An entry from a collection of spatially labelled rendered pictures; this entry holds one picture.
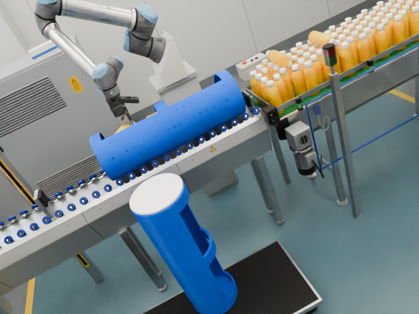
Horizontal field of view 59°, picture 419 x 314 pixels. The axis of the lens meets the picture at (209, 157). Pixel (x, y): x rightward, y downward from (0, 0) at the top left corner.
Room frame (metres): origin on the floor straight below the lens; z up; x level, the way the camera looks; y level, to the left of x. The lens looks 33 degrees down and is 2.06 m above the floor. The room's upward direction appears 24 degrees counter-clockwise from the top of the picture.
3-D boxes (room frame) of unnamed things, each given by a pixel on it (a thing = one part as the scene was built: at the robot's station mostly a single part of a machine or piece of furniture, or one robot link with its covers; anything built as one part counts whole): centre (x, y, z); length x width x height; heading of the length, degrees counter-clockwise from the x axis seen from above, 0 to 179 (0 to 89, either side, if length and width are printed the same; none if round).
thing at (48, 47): (3.52, 0.96, 1.48); 0.24 x 0.12 x 0.08; 104
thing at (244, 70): (2.35, -0.51, 1.05); 0.20 x 0.10 x 0.10; 98
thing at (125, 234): (1.82, 0.68, 0.31); 0.06 x 0.06 x 0.63; 8
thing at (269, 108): (1.84, -0.42, 0.95); 0.10 x 0.07 x 0.10; 8
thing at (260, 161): (1.95, -0.29, 0.31); 0.06 x 0.06 x 0.63; 8
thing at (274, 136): (2.35, -0.51, 0.50); 0.04 x 0.04 x 1.00; 8
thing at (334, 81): (1.73, -0.78, 0.55); 0.04 x 0.04 x 1.10; 8
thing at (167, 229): (1.47, 0.31, 0.59); 0.28 x 0.28 x 0.88
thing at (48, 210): (1.85, 0.97, 1.00); 0.10 x 0.04 x 0.15; 8
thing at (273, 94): (1.92, -0.49, 1.00); 0.07 x 0.07 x 0.19
